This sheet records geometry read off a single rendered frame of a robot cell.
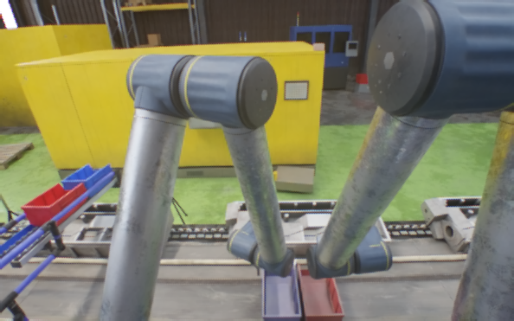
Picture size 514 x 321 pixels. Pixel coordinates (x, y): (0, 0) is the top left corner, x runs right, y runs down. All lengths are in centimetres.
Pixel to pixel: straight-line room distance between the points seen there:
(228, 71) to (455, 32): 35
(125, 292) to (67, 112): 403
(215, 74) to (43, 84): 428
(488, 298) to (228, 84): 62
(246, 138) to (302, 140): 333
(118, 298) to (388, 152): 71
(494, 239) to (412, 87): 35
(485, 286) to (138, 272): 75
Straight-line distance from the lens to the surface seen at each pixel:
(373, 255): 98
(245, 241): 111
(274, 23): 1274
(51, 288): 220
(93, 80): 428
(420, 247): 220
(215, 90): 53
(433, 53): 35
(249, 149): 61
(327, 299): 172
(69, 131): 480
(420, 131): 44
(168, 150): 68
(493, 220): 60
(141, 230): 72
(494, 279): 64
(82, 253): 224
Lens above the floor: 215
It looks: 28 degrees down
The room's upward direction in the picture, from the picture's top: 2 degrees counter-clockwise
